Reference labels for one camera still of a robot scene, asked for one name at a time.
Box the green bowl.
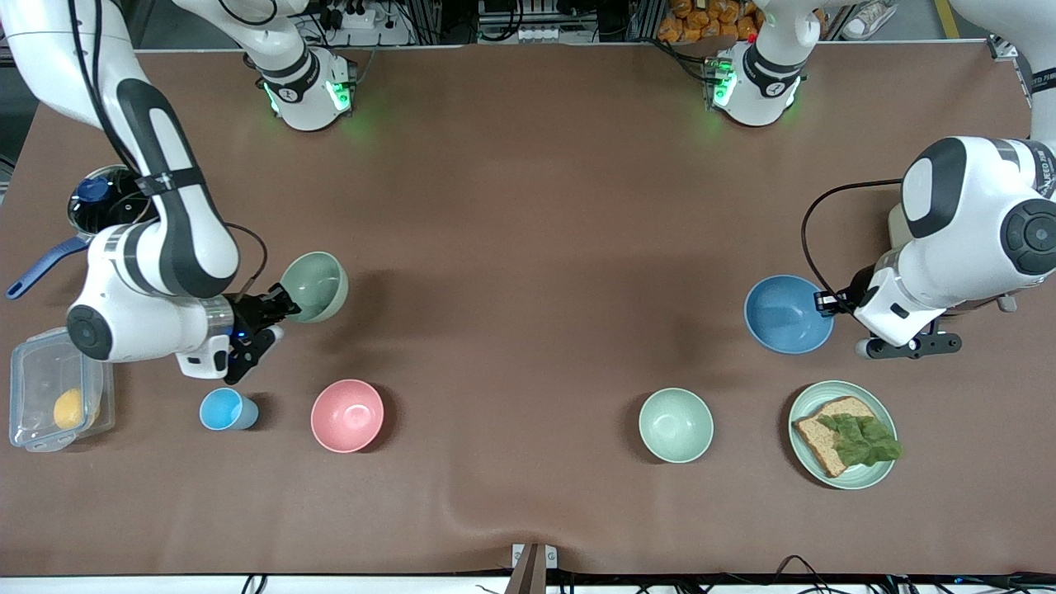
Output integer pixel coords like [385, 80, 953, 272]
[279, 252, 349, 323]

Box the blue bowl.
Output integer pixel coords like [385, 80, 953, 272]
[744, 275, 835, 355]

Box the pink bowl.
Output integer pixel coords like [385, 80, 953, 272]
[311, 379, 385, 454]

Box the pale mint bowl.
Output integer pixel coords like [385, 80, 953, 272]
[639, 388, 714, 464]

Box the blue cup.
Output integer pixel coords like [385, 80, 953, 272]
[200, 388, 259, 431]

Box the green lettuce leaf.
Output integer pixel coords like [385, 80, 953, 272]
[817, 412, 903, 468]

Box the brown bread slice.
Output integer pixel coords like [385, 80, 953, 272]
[793, 396, 888, 478]

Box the pale green plate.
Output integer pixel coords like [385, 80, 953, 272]
[788, 380, 898, 490]

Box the yellow fruit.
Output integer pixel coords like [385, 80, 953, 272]
[54, 388, 88, 430]

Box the glass lid blue knob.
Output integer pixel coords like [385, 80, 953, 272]
[69, 165, 158, 237]

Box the clear plastic container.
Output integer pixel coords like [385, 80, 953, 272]
[10, 328, 116, 453]

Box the brown table cover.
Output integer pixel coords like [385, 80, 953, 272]
[0, 41, 1056, 578]

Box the white sneaker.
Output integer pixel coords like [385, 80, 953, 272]
[841, 0, 901, 41]

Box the orange snack bag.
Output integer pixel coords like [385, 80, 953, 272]
[658, 0, 765, 45]

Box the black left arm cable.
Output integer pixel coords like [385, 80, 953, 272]
[800, 177, 905, 299]

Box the steel saucepan blue handle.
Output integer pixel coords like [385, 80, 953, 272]
[7, 165, 162, 299]

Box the metal table edge bracket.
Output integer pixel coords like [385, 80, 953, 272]
[510, 542, 559, 594]

